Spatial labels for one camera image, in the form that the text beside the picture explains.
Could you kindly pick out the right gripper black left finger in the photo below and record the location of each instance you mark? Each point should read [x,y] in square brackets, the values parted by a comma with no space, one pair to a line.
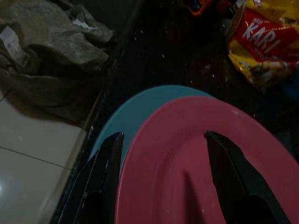
[98,186]

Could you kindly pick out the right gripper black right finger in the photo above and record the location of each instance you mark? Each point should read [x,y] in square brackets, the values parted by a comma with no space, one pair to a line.
[238,186]

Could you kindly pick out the pink round plate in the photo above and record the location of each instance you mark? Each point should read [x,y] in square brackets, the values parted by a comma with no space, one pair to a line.
[177,130]

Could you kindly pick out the blue round plate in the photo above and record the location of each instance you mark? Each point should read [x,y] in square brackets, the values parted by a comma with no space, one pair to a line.
[140,105]

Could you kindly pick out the green woven sack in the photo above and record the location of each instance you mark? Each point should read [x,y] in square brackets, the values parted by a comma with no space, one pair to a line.
[53,58]

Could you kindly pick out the yellow red snack bag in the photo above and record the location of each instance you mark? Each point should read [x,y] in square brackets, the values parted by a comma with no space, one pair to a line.
[261,42]

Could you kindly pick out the orange packet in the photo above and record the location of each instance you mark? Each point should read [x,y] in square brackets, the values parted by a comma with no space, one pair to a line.
[198,7]

